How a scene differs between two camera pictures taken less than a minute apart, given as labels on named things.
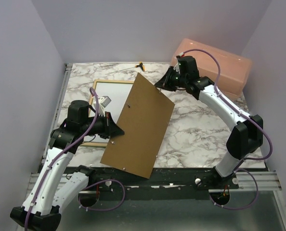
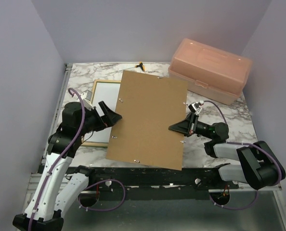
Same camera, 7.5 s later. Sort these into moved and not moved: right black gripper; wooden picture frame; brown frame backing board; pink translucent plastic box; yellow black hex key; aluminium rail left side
Moved: right black gripper; wooden picture frame; brown frame backing board
Not moved: aluminium rail left side; pink translucent plastic box; yellow black hex key
